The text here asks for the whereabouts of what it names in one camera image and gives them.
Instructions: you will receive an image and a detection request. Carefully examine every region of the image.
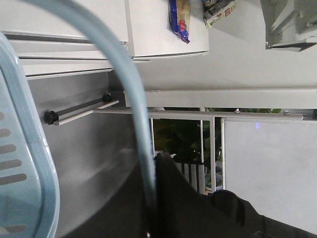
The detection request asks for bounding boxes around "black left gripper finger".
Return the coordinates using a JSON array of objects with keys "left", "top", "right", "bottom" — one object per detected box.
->
[{"left": 148, "top": 152, "right": 317, "bottom": 238}]

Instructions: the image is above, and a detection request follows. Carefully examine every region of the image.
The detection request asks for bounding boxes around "light blue plastic basket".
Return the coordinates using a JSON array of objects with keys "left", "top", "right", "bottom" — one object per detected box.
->
[{"left": 0, "top": 0, "right": 158, "bottom": 238}]

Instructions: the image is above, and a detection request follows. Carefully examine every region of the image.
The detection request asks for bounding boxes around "white rolling whiteboard stand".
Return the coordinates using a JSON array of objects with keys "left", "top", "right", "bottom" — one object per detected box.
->
[{"left": 44, "top": 89, "right": 317, "bottom": 196}]

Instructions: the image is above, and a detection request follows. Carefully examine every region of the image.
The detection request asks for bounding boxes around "white store shelving unit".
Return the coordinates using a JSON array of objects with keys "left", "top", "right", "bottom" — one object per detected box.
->
[{"left": 0, "top": 0, "right": 317, "bottom": 84}]

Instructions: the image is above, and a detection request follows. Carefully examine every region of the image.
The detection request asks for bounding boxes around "blue snack packet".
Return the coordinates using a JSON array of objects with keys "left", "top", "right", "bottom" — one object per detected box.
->
[{"left": 169, "top": 0, "right": 191, "bottom": 44}]

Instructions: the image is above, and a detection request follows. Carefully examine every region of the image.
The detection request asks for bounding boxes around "green white snack packet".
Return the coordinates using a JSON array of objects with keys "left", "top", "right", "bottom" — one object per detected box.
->
[{"left": 202, "top": 0, "right": 236, "bottom": 28}]

